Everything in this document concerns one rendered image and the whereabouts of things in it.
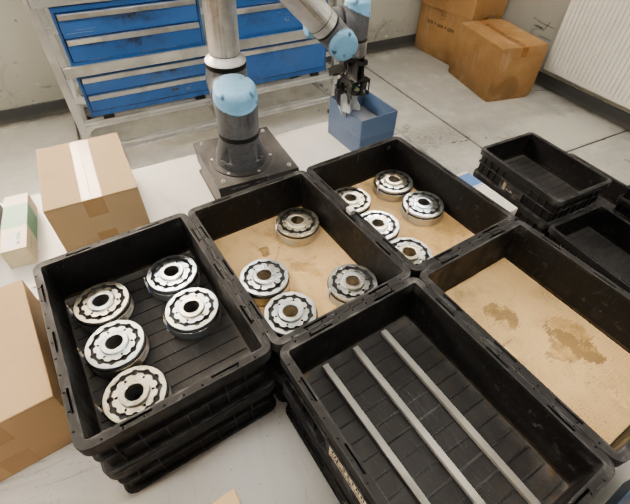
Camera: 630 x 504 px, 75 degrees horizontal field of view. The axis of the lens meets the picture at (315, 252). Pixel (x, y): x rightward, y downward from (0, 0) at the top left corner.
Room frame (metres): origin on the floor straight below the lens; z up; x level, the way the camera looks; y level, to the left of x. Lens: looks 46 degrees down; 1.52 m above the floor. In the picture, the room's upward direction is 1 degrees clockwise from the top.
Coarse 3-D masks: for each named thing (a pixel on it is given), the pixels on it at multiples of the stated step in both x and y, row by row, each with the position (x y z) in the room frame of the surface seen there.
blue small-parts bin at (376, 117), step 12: (360, 96) 1.48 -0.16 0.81; (372, 96) 1.44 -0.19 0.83; (336, 108) 1.37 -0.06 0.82; (360, 108) 1.46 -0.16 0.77; (372, 108) 1.43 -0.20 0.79; (384, 108) 1.38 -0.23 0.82; (336, 120) 1.37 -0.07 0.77; (348, 120) 1.31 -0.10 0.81; (360, 120) 1.25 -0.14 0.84; (372, 120) 1.27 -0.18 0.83; (384, 120) 1.30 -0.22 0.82; (360, 132) 1.25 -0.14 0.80; (372, 132) 1.27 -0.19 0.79
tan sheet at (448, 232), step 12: (372, 180) 0.94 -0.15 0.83; (372, 192) 0.88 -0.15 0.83; (372, 204) 0.83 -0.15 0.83; (384, 204) 0.84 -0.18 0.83; (396, 204) 0.84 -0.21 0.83; (396, 216) 0.79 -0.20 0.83; (444, 216) 0.79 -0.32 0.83; (408, 228) 0.75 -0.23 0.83; (420, 228) 0.75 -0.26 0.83; (432, 228) 0.75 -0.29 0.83; (444, 228) 0.75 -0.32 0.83; (456, 228) 0.75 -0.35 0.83; (420, 240) 0.71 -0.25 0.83; (432, 240) 0.71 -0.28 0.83; (444, 240) 0.71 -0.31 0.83; (456, 240) 0.71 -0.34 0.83; (432, 252) 0.67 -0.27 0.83
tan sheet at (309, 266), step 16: (256, 224) 0.75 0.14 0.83; (272, 224) 0.75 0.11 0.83; (224, 240) 0.69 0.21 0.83; (240, 240) 0.69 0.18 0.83; (256, 240) 0.69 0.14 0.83; (272, 240) 0.69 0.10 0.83; (320, 240) 0.70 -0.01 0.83; (224, 256) 0.64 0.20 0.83; (240, 256) 0.64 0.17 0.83; (256, 256) 0.64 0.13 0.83; (272, 256) 0.64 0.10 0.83; (288, 256) 0.64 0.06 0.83; (304, 256) 0.64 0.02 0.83; (320, 256) 0.65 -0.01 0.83; (336, 256) 0.65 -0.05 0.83; (240, 272) 0.59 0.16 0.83; (304, 272) 0.60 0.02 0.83; (320, 272) 0.60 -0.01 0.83; (304, 288) 0.55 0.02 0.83; (320, 288) 0.55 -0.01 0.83; (320, 304) 0.51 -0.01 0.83
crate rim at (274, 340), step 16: (288, 176) 0.81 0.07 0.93; (304, 176) 0.81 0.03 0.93; (240, 192) 0.74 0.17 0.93; (320, 192) 0.75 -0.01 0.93; (192, 208) 0.68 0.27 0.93; (208, 208) 0.69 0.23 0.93; (336, 208) 0.70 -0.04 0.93; (352, 224) 0.65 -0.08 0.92; (208, 240) 0.59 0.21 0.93; (240, 288) 0.47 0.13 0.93; (384, 288) 0.48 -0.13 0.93; (352, 304) 0.44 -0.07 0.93; (256, 320) 0.40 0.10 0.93; (320, 320) 0.40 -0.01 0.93; (272, 336) 0.37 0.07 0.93; (288, 336) 0.37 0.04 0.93
